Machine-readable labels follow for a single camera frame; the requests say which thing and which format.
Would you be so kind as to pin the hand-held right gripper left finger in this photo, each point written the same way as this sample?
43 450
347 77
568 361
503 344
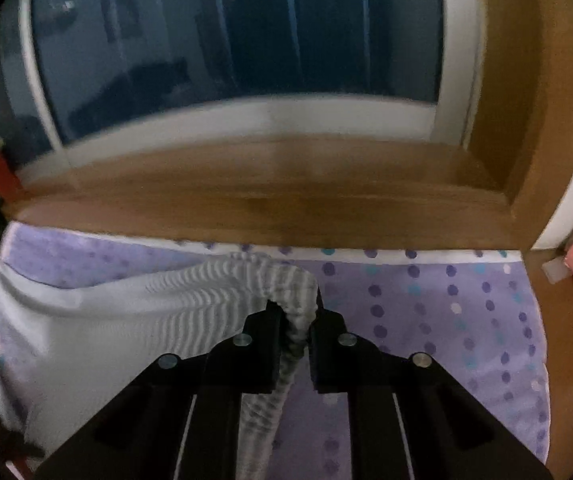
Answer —
274 322

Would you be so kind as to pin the small white block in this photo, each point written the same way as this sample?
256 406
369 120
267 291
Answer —
555 269

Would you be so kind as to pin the window with white frame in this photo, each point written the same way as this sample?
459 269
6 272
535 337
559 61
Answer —
241 35

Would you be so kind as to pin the grey white striped garment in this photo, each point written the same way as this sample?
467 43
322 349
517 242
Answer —
166 310

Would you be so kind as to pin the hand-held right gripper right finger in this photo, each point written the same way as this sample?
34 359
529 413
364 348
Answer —
319 332

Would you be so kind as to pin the purple dotted heart print sheet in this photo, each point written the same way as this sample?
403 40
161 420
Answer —
441 310

